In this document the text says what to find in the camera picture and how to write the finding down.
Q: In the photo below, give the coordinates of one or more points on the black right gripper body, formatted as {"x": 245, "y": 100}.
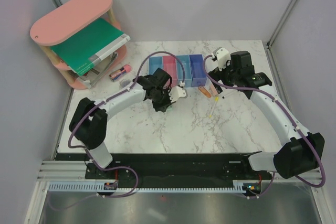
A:
{"x": 227, "y": 75}

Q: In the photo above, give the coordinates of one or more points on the pink eraser stick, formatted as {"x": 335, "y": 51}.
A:
{"x": 213, "y": 90}

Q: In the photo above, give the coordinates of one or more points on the purple blue drawer bin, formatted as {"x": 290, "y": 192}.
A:
{"x": 198, "y": 74}

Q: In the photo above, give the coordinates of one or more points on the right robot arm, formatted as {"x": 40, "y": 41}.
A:
{"x": 301, "y": 150}

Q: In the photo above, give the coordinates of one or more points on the clear paper clip tub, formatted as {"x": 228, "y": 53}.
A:
{"x": 124, "y": 83}

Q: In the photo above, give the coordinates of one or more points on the white cable duct strip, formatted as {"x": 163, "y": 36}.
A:
{"x": 105, "y": 187}

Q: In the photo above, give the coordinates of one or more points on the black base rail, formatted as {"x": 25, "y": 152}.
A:
{"x": 173, "y": 170}

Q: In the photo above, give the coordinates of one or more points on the pink capped clear tube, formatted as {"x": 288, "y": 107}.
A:
{"x": 116, "y": 75}

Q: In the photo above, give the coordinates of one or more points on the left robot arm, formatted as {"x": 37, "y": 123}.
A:
{"x": 89, "y": 122}

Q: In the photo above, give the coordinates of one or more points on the pink oval shelf rack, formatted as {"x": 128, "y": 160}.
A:
{"x": 66, "y": 20}

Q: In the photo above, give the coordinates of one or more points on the green binder book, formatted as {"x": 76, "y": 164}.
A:
{"x": 91, "y": 45}

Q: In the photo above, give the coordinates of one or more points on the yellow tipped white pen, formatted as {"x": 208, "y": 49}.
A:
{"x": 216, "y": 98}

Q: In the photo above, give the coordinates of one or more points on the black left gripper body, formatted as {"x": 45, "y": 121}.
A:
{"x": 161, "y": 99}

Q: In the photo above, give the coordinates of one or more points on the light blue drawer bin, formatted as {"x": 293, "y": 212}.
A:
{"x": 155, "y": 63}

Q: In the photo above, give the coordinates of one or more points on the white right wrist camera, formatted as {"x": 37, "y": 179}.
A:
{"x": 220, "y": 55}

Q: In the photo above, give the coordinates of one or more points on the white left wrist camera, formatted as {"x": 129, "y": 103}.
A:
{"x": 177, "y": 92}

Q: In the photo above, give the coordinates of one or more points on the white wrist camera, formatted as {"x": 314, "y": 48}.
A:
{"x": 177, "y": 92}
{"x": 220, "y": 55}

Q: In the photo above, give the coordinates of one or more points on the pink drawer bin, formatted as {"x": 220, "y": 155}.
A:
{"x": 169, "y": 66}

